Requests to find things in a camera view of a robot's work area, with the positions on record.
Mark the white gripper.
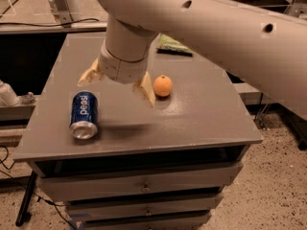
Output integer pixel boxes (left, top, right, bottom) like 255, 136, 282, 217
77, 43, 155, 106

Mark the blue pepsi can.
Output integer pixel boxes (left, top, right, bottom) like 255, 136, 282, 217
69, 91, 98, 140

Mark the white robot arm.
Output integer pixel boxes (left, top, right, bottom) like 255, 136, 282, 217
79, 0, 307, 119

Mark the orange fruit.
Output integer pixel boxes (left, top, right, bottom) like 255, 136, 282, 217
153, 75, 173, 97

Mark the green chip bag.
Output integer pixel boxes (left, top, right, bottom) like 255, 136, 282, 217
156, 34, 193, 56

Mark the grey drawer cabinet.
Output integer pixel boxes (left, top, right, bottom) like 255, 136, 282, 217
12, 32, 264, 230

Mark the grey side ledge left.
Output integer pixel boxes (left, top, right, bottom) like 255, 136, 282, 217
0, 96, 38, 122

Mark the grey side ledge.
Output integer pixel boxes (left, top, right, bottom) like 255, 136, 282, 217
234, 82, 264, 105
0, 96, 38, 122

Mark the white pipe fitting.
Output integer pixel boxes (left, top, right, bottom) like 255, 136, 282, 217
0, 80, 19, 106

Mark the top grey drawer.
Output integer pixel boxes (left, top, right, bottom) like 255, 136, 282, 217
37, 162, 243, 201

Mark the grey drawer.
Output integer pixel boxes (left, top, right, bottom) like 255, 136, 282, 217
66, 194, 223, 221
83, 211, 211, 230
37, 162, 243, 201

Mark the grey side ledge right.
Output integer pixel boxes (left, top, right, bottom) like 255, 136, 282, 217
234, 82, 264, 105

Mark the middle grey drawer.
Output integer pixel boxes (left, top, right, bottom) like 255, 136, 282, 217
66, 194, 223, 221

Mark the bottom grey drawer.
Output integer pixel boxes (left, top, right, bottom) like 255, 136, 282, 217
83, 211, 211, 230

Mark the black metal leg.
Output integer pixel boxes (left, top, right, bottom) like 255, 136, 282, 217
15, 172, 37, 227

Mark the grey metal rail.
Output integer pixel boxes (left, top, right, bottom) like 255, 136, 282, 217
0, 20, 107, 35

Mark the black cable on rail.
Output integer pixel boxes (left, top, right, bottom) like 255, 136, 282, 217
0, 17, 101, 28

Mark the left metal frame post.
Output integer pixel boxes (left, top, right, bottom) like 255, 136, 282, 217
47, 0, 82, 25

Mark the black floor cable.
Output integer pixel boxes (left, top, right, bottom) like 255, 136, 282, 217
0, 145, 78, 230

